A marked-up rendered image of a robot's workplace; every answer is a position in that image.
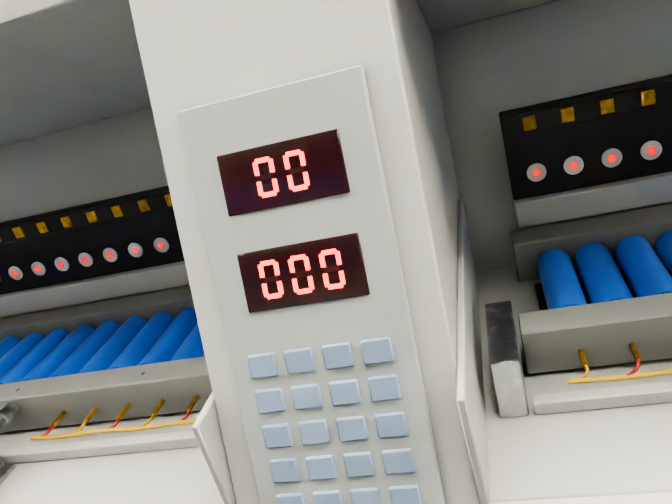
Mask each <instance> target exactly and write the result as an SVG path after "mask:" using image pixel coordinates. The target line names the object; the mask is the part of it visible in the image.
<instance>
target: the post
mask: <svg viewBox="0 0 672 504"><path fill-rule="evenodd" d="M129 4H130V9H131V13H132V18H133V23H134V27H135V32H136V37H137V41H138V46H139V51H140V55H141V60H142V65H143V69H144V74H145V79H146V83H147V88H148V93H149V97H150V102H151V107H152V111H153V116H154V121H155V125H156V130H157V135H158V139H159V144H160V149H161V153H162V158H163V163H164V167H165V172H166V177H167V181H168V186H169V191H170V195H171V200H172V205H173V209H174V214H175V219H176V223H177V228H178V233H179V237H180V242H181V247H182V251H183V256H184V261H185V265H186V270H187V275H188V279H189V284H190V289H191V293H192V298H193V303H194V307H195V312H196V317H197V322H198V326H199V331H200V336H201V340H202V345H203V350H204V354H205V359H206V364H207V368H208V373H209V378H210V382H211V387H212V392H213V396H214V401H215V406H216V410H217V415H218V420H219V424H220V429H221V434H222V438H223V443H224V448H225V452H226V457H227V462H228V466H229V471H230V476H231V480H232V485H233V490H234V494H235V499H236V504H260V501H259V496H258V491H257V487H256V482H255V477H254V472H253V468H252V463H251V458H250V453H249V449H248V444H247V439H246V435H245V430H244V425H243V420H242V416H241V411H240V406H239V401H238V397H237V392H236V387H235V382H234V378H233V373H232V368H231V364H230V359H229V354H228V349H227V345H226V340H225V335H224V330H223V326H222V321H221V316H220V311H219V307H218V302H217V297H216V293H215V288H214V283H213V278H212V274H211V269H210V264H209V259H208V255H207V250H206V245H205V240H204V236H203V231H202V226H201V222H200V217H199V212H198V207H197V203H196V198H195V193H194V188H193V184H192V179H191V174H190V169H189V165H188V160H187V155H186V151H185V146H184V141H183V136H182V132H181V127H180V122H179V117H178V112H179V111H182V110H186V109H190V108H194V107H198V106H202V105H205V104H209V103H213V102H217V101H221V100H225V99H229V98H233V97H237V96H241V95H244V94H248V93H252V92H256V91H260V90H264V89H268V88H272V87H276V86H280V85H284V84H287V83H291V82H295V81H299V80H303V79H307V78H311V77H315V76H319V75H323V74H327V73H330V72H334V71H338V70H342V69H346V68H350V67H354V66H358V65H361V66H362V67H364V71H365V76H366V81H367V86H368V92H369V97H370V102H371V108H372V113H373V118H374V124H375V129H376V134H377V140H378V145H379V150H380V155H381V161H382V166H383V171H384V177H385V182H386V187H387V193H388V198H389V203H390V209H391V214H392V219H393V224H394V230H395V235H396V240H397V246H398V251H399V256H400V262H401V267H402V272H403V278H404V283H405V288H406V293H407V299H408V304H409V309H410V315H411V320H412V325H413V331H414V336H415V341H416V347H417V352H418V357H419V362H420V368H421V373H422V378H423V384H424V389H425V394H426V400H427V405H428V410H429V416H430V421H431V426H432V431H433V437H434V442H435V447H436V453H437V458H438V463H439V469H440V474H441V479H442V485H443V490H444V495H445V500H446V504H480V500H479V495H478V491H477V487H476V483H475V478H474V474H473V470H472V465H471V461H470V457H469V453H468V448H467V444H466V440H465V436H464V431H463V427H462V423H461V418H460V414H459V410H458V406H457V401H456V394H457V235H458V200H459V199H461V196H460V190H459V185H458V179H457V174H456V168H455V163H454V157H453V151H452V146H451V140H450V135H449V129H448V124H447V118H446V113H445V107H444V101H443V96H442V90H441V85H440V79H439V74H438V68H437V62H436V57H435V51H434V46H433V40H432V35H431V32H430V30H429V28H428V26H427V23H426V21H425V19H424V17H423V15H422V13H421V11H420V8H419V6H418V4H417V2H416V0H129Z"/></svg>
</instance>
